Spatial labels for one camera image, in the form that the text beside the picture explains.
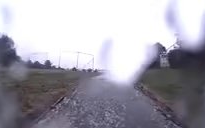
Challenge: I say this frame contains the grey asphalt path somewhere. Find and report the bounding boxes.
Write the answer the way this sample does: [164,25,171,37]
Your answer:
[33,71,184,128]

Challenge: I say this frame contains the stone kerb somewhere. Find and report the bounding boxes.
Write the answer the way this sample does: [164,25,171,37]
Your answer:
[133,83,188,128]
[33,87,80,124]

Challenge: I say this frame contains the row of distant trees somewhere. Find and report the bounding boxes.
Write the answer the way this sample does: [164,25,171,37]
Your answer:
[24,59,100,73]

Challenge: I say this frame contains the grass field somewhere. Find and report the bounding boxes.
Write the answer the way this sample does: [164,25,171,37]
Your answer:
[0,67,101,125]

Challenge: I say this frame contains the grass verge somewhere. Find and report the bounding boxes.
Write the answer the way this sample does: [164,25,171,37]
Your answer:
[138,66,205,122]

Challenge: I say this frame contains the dark trees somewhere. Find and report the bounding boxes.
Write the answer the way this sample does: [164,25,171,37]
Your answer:
[0,28,23,68]
[149,13,205,71]

